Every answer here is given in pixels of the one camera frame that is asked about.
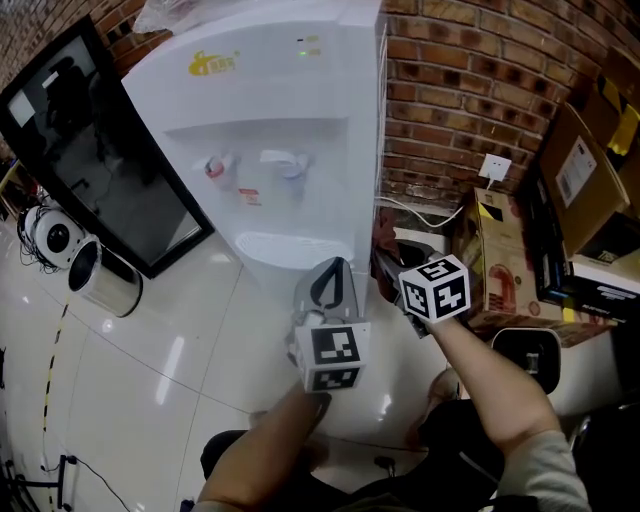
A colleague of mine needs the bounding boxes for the black floor stand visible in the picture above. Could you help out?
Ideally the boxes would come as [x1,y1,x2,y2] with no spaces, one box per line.
[0,452,79,512]

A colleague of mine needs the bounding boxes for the brown wiping cloth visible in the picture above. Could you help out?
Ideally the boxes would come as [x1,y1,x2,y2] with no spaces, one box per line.
[372,206,402,301]

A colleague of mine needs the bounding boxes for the white water dispenser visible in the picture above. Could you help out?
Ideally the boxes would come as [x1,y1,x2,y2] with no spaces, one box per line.
[121,0,389,321]

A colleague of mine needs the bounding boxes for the black framed glass door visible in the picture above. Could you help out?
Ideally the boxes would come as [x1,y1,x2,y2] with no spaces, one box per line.
[0,14,216,280]

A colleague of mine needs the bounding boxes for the black printed carton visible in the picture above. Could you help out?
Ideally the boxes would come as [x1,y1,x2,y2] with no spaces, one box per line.
[527,174,576,306]

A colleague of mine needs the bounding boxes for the person's black shorts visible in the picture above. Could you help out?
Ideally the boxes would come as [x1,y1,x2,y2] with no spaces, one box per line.
[199,399,506,512]

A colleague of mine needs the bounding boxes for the person's right forearm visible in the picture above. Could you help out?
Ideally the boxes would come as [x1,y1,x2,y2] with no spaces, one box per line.
[427,314,564,459]

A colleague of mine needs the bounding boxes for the black floor cable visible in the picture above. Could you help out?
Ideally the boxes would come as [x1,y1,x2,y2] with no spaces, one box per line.
[69,454,132,512]

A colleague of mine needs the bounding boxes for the cardboard box with white label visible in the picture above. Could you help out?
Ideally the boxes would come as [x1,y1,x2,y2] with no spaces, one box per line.
[538,102,640,259]

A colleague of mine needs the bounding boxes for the tangle of black cables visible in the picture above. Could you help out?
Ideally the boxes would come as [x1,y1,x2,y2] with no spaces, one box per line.
[17,204,62,275]

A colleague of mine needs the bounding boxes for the plastic-wrapped water bottle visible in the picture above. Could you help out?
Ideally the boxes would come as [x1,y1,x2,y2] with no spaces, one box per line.
[132,0,251,36]

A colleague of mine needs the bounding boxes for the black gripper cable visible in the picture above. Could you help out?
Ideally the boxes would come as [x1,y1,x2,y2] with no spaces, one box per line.
[307,392,333,432]

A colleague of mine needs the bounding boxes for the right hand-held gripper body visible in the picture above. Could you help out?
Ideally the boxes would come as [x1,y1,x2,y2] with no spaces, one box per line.
[397,253,473,341]

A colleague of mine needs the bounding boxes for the person's right shoe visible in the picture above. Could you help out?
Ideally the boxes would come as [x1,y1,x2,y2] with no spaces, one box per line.
[427,367,461,407]

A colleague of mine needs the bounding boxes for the white round device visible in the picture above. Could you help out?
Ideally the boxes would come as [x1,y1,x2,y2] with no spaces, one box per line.
[29,207,95,271]

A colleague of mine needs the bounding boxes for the steel trash can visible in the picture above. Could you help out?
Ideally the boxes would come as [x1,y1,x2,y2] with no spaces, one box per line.
[67,234,145,319]

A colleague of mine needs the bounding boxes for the person's grey shirt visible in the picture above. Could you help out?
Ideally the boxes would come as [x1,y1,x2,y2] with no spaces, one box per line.
[493,429,594,512]

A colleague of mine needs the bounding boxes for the person's left forearm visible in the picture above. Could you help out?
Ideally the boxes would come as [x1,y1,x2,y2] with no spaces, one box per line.
[197,384,335,507]

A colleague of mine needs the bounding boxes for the small white appliance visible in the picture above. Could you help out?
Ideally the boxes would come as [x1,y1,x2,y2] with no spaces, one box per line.
[490,327,562,396]

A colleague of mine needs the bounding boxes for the brown chair with metal frame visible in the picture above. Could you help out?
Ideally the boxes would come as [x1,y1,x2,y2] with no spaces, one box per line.
[569,404,640,512]

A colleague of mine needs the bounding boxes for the low wooden table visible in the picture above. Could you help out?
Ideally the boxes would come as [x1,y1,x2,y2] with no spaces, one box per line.
[0,159,22,211]

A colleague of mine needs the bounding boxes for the white wall socket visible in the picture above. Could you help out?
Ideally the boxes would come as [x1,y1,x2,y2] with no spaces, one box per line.
[478,153,513,182]

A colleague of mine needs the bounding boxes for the black flat box white lid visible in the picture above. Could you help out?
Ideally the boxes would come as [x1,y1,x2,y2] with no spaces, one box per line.
[537,254,640,322]

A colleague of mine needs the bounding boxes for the white power cord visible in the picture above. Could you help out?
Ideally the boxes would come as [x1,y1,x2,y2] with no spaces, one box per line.
[374,177,497,230]

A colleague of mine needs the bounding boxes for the red printed carton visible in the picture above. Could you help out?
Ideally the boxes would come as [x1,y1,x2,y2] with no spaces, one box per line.
[452,187,617,349]

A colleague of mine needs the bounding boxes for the yellow black striped tape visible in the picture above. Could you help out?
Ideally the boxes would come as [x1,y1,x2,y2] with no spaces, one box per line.
[41,294,71,512]

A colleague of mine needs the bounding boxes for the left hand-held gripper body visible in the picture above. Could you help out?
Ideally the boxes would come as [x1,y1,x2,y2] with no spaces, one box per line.
[286,308,373,395]

